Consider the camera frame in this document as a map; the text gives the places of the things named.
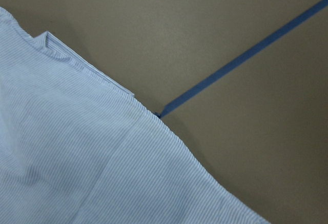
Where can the light blue striped shirt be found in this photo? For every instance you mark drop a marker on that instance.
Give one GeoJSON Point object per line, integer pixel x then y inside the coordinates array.
{"type": "Point", "coordinates": [77, 147]}

